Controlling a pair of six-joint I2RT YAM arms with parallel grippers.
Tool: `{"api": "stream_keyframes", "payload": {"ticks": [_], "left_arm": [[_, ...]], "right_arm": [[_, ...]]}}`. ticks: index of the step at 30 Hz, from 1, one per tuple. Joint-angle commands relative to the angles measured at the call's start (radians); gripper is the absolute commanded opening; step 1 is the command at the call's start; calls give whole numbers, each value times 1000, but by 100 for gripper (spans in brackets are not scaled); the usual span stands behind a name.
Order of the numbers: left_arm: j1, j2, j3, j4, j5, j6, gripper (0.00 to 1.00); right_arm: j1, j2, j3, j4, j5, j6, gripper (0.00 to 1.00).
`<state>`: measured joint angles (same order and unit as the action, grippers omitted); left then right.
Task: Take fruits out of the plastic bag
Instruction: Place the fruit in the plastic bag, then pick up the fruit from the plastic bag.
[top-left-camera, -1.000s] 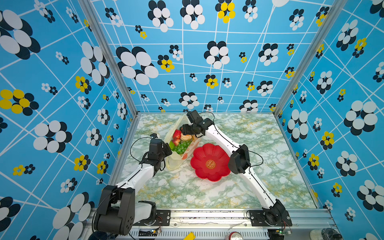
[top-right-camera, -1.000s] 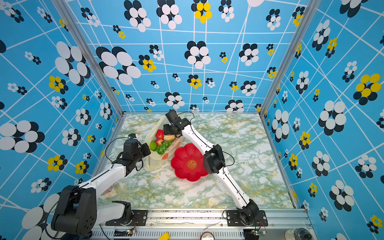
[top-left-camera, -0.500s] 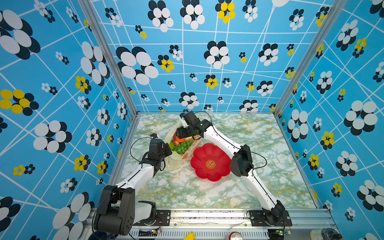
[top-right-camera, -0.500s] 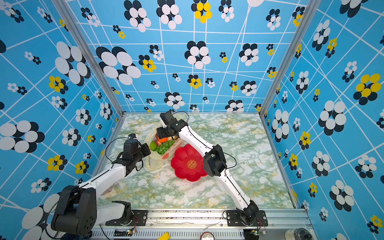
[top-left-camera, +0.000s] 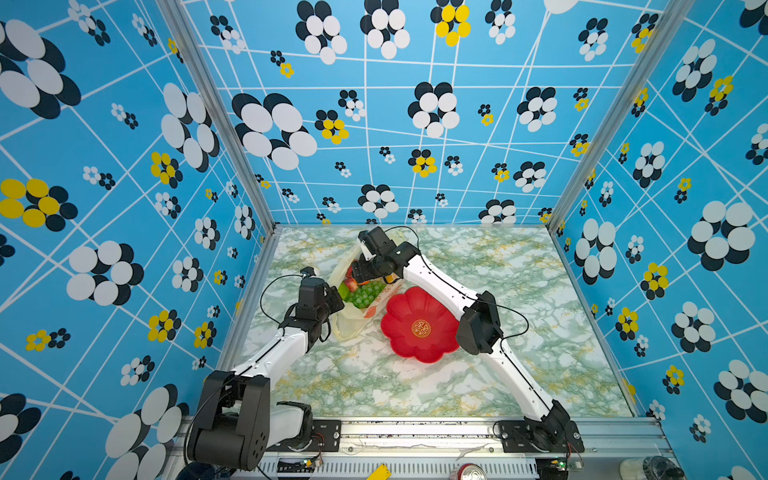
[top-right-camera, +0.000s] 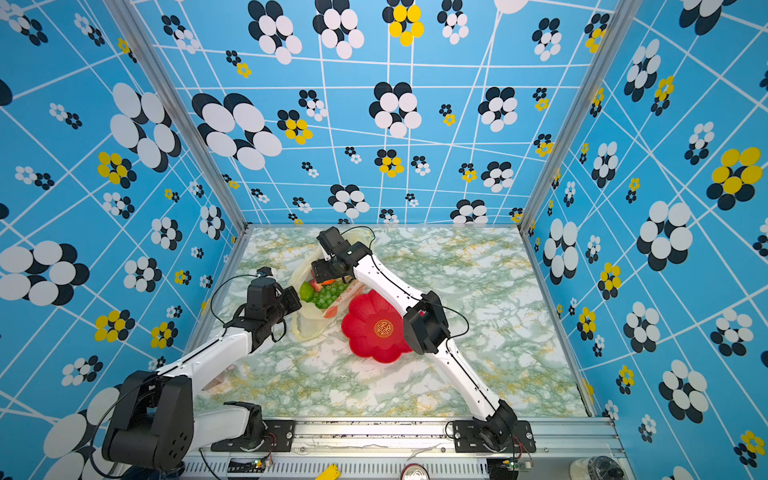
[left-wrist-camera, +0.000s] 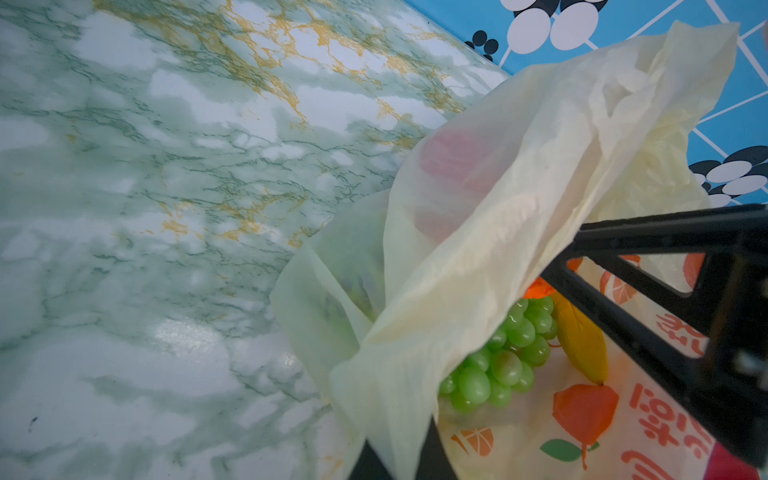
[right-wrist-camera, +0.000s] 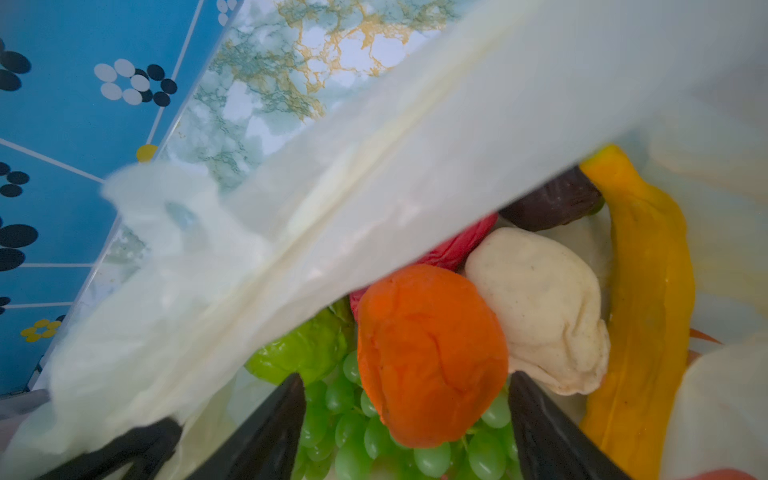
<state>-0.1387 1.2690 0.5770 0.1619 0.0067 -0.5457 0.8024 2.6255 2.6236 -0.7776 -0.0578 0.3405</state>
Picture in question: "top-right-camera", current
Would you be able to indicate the metal can top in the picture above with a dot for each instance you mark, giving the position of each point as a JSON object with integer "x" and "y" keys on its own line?
{"x": 414, "y": 471}

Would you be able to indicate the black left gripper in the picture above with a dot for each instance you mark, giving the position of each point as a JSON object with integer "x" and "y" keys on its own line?
{"x": 290, "y": 294}

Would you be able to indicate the translucent printed plastic bag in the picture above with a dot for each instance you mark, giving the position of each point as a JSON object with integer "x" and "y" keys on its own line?
{"x": 310, "y": 322}

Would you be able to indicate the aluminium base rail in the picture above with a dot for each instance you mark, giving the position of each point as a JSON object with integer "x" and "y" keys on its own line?
{"x": 449, "y": 448}

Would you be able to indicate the aluminium corner post left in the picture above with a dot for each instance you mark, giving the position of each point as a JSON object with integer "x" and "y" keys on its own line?
{"x": 128, "y": 22}

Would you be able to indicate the aluminium corner post right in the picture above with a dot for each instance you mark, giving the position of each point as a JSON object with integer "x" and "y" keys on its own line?
{"x": 620, "y": 22}

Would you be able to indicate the red flower-shaped plate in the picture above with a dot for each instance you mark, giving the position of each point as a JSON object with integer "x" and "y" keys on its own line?
{"x": 374, "y": 329}

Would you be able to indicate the aluminium corner post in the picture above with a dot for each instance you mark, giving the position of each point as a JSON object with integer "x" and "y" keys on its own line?
{"x": 620, "y": 22}
{"x": 128, "y": 22}

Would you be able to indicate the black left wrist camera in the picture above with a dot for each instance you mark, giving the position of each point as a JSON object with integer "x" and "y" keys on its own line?
{"x": 262, "y": 297}

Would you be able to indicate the yellow tag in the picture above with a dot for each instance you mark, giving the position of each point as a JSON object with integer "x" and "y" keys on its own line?
{"x": 332, "y": 472}

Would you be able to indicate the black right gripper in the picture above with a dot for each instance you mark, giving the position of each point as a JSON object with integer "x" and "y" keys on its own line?
{"x": 320, "y": 271}

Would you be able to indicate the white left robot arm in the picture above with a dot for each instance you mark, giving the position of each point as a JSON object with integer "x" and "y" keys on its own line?
{"x": 153, "y": 425}

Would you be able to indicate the green apple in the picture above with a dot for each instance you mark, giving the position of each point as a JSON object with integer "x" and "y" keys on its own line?
{"x": 306, "y": 292}

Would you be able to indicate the green grape bunch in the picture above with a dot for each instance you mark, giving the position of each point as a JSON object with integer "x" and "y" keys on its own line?
{"x": 328, "y": 294}

